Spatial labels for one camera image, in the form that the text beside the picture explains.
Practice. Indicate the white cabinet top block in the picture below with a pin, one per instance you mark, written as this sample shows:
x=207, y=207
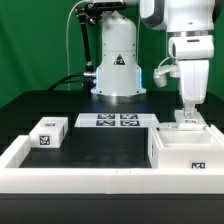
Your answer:
x=49, y=132

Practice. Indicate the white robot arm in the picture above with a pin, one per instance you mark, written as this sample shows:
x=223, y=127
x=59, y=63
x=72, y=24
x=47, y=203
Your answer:
x=118, y=75

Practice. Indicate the white cabinet door panel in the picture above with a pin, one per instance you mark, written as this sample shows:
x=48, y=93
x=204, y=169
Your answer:
x=170, y=126

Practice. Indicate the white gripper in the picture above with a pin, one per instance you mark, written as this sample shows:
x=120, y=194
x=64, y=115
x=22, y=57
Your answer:
x=192, y=56

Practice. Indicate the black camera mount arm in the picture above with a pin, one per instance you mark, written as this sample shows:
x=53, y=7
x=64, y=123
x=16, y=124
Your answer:
x=87, y=36

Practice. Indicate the white U-shaped fence wall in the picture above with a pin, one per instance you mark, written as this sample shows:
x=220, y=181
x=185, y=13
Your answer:
x=14, y=179

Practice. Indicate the white cabinet body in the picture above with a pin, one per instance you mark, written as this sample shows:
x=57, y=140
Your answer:
x=202, y=149

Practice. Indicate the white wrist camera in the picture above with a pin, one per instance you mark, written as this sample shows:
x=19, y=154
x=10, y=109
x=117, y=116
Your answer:
x=160, y=74

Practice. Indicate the white marker base plate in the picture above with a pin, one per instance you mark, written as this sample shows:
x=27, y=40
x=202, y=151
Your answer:
x=116, y=120

